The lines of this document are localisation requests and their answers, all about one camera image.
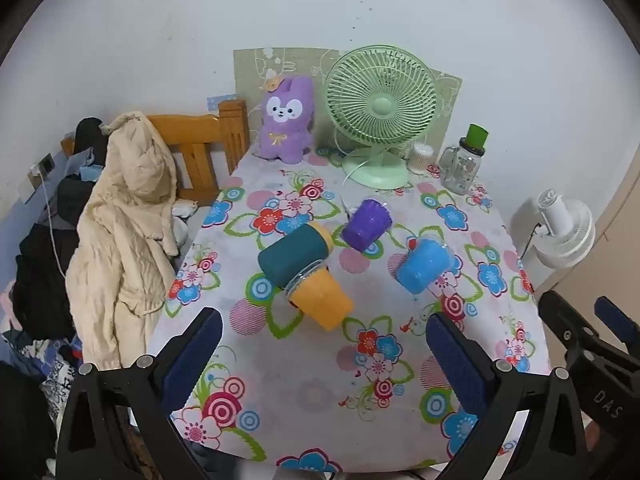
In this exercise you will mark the wooden chair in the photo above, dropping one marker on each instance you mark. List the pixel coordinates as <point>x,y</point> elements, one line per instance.
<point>200,130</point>

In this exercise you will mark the black clothes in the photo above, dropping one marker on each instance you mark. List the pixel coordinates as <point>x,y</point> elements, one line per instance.
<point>42,270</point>

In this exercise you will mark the beige jacket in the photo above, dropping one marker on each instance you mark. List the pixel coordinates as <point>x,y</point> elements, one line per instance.
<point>120,240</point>

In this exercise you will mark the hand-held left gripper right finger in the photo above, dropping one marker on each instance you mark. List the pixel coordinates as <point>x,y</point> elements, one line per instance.
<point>457,360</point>

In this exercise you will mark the orange cup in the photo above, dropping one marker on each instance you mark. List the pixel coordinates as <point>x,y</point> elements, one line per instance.
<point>321,301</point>

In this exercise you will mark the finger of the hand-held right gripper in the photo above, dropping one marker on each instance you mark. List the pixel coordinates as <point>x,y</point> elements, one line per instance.
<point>619,319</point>
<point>567,321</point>

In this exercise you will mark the blue dotted wall sticker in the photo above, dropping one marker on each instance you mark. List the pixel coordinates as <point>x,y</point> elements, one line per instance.
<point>220,102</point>

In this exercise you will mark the white cotton swab container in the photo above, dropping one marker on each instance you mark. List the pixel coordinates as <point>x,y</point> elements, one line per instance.
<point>421,160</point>

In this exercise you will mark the purple plush toy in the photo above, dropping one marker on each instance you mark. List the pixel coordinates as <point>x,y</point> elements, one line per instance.
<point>285,132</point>

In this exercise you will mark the blue patterned fabric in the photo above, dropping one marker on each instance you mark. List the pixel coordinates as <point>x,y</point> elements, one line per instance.
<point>45,365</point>

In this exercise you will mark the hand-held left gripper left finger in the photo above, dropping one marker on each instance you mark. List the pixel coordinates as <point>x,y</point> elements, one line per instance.
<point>192,357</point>

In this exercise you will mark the teal cup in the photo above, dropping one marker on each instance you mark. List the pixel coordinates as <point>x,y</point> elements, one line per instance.
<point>290,256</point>

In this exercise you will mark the white clip fan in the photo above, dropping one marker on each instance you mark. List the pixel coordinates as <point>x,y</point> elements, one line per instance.
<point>570,235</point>

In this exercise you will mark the beige cabinet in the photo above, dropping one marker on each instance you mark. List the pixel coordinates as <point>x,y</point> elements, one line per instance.
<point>612,240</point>

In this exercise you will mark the purple cup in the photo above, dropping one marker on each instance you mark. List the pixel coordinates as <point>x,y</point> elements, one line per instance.
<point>367,225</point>

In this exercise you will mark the green desk fan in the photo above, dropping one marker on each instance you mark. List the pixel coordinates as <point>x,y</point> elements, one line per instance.
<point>382,107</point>

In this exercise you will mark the glass mug with green lid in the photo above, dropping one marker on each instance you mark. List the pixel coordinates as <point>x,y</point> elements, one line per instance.
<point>462,170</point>

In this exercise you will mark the green cartoon wall mat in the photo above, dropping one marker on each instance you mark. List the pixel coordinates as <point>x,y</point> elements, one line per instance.
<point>250,75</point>

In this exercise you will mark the floral tablecloth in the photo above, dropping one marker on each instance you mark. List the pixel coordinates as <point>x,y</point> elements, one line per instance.
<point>310,375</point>

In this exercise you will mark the blue cup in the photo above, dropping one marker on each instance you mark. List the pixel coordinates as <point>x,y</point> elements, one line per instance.
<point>422,266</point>

